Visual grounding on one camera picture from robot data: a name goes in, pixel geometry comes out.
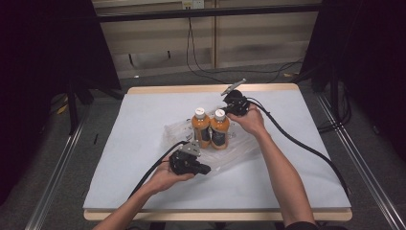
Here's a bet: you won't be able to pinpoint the clear plastic bag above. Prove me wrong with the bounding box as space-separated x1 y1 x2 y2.
163 109 261 176

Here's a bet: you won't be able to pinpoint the wooden table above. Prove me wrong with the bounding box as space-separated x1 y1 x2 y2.
83 83 353 222

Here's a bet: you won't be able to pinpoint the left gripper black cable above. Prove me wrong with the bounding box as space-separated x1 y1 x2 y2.
127 140 192 201

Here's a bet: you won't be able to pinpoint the black stand leg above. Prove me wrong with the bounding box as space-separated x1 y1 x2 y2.
66 76 80 135

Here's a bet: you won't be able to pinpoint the white table mat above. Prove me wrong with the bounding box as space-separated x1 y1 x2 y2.
83 90 352 211

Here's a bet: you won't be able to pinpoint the black curtain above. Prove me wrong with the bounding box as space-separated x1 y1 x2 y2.
0 0 123 205
299 0 406 154

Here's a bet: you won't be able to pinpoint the black horizontal bar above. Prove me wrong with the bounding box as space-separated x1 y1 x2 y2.
95 3 322 23

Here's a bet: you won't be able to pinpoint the aluminium floor rail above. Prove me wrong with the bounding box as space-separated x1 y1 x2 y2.
24 118 88 230
315 92 406 230

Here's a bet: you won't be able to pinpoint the orange juice bottle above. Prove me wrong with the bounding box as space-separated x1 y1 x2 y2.
210 108 231 150
191 106 212 150

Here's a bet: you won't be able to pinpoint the wall power outlet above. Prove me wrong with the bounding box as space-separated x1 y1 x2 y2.
181 0 205 10

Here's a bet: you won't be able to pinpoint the person's right hand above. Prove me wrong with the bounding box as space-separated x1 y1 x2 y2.
227 103 267 137

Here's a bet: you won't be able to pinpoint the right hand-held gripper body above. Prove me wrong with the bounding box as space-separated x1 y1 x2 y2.
220 78 252 117

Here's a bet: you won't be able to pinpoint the black wall cable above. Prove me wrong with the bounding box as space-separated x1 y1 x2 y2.
186 17 305 84

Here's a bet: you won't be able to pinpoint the person's left hand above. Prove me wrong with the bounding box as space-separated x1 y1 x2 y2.
145 156 196 196

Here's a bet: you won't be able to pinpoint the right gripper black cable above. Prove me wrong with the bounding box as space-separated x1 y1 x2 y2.
247 96 350 196

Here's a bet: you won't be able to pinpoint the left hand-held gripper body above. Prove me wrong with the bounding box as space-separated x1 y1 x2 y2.
168 140 202 176

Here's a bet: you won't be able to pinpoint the person's black sleeve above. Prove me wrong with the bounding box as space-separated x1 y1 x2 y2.
283 220 350 230

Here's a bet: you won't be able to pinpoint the black floor cables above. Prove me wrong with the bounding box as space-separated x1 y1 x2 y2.
317 90 352 134

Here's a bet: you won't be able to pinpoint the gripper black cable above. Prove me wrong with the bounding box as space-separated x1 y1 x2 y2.
247 96 350 196
127 140 192 201

